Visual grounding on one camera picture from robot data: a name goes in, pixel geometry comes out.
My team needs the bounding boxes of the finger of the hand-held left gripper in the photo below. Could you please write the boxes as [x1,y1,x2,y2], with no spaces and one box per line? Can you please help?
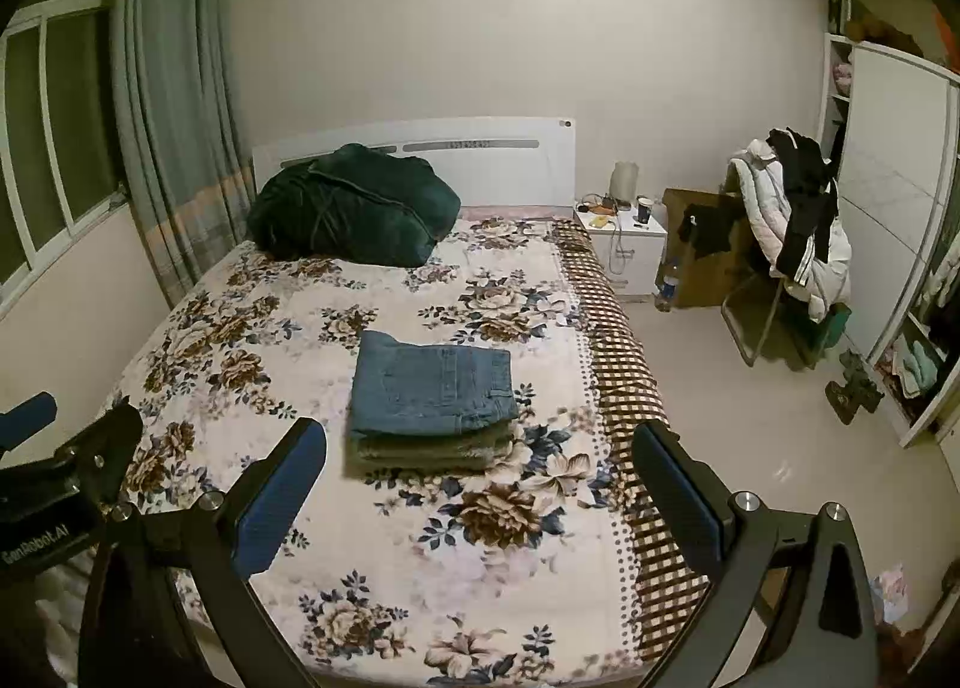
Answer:
[0,391,59,450]
[52,399,145,505]

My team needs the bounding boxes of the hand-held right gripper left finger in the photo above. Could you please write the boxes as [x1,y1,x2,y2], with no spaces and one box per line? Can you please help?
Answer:
[79,416,329,688]

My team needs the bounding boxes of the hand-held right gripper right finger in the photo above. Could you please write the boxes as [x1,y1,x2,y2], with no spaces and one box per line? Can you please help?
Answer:
[631,420,878,688]

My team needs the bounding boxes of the blue denim pants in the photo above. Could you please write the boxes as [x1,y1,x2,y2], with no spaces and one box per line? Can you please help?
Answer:
[349,330,520,438]

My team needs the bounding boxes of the brown checkered bed sheet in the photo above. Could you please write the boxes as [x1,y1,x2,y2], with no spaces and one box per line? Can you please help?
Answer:
[551,217,710,663]

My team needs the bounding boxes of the tan folded garment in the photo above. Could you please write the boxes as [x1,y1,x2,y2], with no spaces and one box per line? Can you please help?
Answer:
[343,444,518,481]

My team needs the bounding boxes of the grey fleece folded garment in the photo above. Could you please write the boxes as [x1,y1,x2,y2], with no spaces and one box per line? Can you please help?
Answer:
[347,425,518,462]

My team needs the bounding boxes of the plastic bottle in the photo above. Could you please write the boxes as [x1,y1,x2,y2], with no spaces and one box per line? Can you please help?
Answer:
[655,256,683,312]

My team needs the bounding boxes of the brown cardboard box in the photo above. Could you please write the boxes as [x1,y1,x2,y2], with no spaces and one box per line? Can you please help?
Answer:
[662,187,758,310]

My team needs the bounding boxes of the green container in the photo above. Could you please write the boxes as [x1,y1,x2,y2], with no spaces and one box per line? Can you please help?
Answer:
[814,301,854,359]

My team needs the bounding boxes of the white nightstand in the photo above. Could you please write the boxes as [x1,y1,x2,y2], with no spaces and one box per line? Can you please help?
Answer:
[574,204,668,299]

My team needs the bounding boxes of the pink printed bag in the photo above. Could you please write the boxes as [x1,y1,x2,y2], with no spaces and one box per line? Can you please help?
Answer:
[870,564,910,625]

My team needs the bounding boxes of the black garment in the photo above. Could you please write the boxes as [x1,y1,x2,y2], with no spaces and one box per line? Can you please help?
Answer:
[677,202,740,260]

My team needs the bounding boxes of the teal folded clothes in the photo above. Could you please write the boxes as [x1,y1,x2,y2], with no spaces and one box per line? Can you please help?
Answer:
[889,339,942,396]

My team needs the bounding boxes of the white framed window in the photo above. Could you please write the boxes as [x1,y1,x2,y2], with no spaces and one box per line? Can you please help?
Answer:
[0,0,128,299]

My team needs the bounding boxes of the chair piled with clothes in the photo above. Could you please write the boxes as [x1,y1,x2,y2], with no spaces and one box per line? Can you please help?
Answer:
[731,136,854,321]

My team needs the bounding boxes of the dark green duvet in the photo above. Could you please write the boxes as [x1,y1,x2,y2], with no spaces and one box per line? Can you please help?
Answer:
[247,142,462,267]

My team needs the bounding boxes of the black striped clothes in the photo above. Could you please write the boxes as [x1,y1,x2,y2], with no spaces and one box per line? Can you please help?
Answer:
[765,127,839,284]

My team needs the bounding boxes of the grey-green striped curtain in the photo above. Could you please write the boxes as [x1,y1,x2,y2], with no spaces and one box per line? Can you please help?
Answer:
[111,0,256,310]

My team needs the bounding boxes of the white bed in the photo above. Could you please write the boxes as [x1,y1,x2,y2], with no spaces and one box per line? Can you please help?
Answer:
[101,116,710,688]

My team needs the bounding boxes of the white wardrobe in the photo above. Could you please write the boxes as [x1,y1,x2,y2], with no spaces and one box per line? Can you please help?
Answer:
[817,31,960,449]

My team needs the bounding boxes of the metal frame chair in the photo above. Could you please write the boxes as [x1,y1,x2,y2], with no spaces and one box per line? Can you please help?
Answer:
[720,268,826,368]

